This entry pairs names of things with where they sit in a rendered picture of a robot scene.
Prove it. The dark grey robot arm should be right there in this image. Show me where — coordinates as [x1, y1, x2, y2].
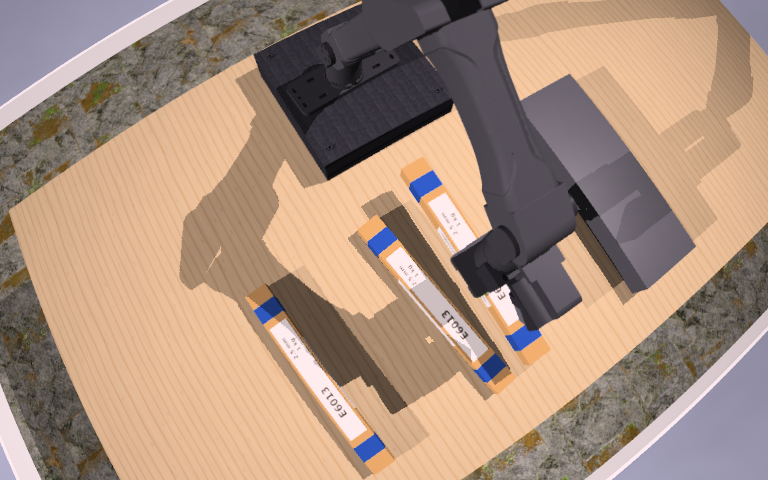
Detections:
[286, 0, 582, 331]

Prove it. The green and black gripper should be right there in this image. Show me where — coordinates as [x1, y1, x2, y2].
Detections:
[450, 231, 514, 298]

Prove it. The tan cardboard box with blue bands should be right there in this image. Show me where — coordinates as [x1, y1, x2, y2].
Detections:
[400, 157, 550, 365]

